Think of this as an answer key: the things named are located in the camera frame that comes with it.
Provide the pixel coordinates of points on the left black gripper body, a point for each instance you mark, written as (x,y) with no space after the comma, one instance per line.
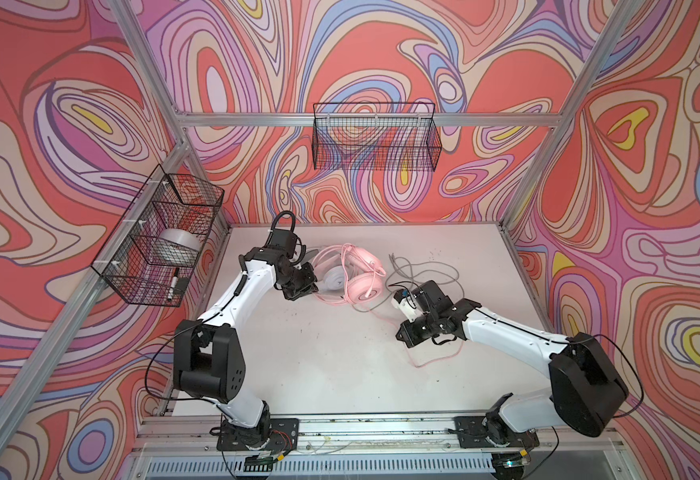
(297,281)

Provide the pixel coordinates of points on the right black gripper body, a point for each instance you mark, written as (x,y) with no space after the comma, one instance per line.
(421,329)

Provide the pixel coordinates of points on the pink headphones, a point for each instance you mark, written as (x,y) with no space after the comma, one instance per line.
(366,273)

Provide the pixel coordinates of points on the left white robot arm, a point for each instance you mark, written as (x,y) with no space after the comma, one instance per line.
(208,360)

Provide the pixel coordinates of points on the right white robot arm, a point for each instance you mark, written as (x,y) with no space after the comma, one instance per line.
(585,389)

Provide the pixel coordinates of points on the white headphones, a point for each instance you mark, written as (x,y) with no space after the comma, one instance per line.
(334,282)

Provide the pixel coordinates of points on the marker pen in basket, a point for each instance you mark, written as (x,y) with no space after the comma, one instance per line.
(173,284)

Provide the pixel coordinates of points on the grey tape roll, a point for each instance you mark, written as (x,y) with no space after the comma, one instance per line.
(176,247)

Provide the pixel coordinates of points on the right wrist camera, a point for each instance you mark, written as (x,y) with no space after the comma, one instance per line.
(410,303)

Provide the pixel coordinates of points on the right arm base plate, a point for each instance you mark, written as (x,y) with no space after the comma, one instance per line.
(483,432)

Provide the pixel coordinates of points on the black wire basket left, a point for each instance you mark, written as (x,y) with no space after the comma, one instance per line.
(166,200)

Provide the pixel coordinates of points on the black wire basket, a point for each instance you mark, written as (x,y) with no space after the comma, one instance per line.
(166,200)
(375,136)

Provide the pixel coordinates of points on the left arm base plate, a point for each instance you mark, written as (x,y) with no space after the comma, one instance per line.
(280,435)

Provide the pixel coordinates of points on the black wire basket back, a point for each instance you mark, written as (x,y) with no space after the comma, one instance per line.
(375,136)

